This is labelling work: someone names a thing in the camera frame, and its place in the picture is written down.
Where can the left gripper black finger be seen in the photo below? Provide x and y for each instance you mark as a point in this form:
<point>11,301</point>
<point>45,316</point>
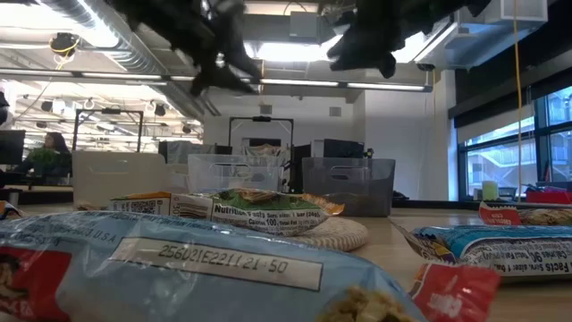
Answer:
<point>239,67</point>
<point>207,78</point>

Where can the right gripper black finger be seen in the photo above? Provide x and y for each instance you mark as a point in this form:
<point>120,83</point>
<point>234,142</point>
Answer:
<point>350,49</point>
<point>385,51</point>

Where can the orange granola bar QR code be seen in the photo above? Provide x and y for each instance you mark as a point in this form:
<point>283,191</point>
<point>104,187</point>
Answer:
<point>143,205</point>

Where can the green granola bar nutrition label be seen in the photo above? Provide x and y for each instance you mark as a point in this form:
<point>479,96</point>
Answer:
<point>272,214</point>

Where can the large light-blue granola bar wrapper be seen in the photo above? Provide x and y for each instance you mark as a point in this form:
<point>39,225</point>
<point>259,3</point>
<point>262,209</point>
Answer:
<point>214,264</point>

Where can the red and white granola bar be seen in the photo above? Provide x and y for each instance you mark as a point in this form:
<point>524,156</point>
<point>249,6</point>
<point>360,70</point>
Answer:
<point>500,217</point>

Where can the blue granola bar nutrition print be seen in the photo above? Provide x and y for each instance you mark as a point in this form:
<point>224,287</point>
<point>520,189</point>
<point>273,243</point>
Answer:
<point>505,250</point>

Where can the orange and blue granola bar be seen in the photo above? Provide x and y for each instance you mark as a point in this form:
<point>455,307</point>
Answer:
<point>6,210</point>

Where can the red-ended granola bar wrapper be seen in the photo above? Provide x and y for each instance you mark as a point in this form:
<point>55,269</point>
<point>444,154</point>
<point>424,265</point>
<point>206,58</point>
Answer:
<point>453,293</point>

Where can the grey ceiling box unit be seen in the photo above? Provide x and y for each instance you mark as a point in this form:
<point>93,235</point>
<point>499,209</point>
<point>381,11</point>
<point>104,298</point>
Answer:
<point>304,24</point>

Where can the long linear ceiling light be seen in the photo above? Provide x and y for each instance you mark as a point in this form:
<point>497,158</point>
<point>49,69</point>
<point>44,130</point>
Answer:
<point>299,82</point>

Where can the grey covered equipment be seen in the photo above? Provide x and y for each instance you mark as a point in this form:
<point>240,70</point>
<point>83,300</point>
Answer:
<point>179,151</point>

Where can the clear plastic bin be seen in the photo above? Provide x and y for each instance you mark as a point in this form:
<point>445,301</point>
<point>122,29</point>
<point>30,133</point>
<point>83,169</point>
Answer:
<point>232,172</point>

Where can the black background screen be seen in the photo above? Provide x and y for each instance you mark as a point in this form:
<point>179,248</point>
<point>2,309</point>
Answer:
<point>344,147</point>

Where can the grey translucent plastic bin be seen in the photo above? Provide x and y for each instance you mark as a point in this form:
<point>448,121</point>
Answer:
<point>348,179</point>

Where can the white plastic bin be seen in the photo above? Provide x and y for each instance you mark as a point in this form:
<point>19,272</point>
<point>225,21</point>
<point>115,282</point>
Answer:
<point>116,174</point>

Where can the large glass window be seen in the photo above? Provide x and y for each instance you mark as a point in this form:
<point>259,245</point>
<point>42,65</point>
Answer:
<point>500,165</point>

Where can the person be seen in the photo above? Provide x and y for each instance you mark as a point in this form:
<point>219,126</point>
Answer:
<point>56,142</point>

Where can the light green cup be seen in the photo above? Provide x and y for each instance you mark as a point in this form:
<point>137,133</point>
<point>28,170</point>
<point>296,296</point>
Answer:
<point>490,190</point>

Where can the green potted plant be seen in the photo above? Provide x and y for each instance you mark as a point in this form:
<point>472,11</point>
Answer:
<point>44,158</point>

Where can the round woven beige mat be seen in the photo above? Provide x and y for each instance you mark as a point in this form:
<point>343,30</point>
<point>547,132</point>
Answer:
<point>335,234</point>

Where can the black computer monitor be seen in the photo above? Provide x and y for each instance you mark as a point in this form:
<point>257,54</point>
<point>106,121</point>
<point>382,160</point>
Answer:
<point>11,146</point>

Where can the red box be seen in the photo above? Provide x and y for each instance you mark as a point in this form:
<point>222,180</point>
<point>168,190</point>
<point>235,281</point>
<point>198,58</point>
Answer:
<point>549,197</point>

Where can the small grey wall vent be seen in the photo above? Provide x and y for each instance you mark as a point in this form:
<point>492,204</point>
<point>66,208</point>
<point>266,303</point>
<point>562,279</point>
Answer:
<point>266,109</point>
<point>335,111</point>

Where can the narrow black metal frame rig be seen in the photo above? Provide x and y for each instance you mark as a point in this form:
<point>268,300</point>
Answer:
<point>261,119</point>

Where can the wide black metal frame rig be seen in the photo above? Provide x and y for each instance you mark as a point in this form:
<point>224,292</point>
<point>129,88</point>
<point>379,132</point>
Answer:
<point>141,129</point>

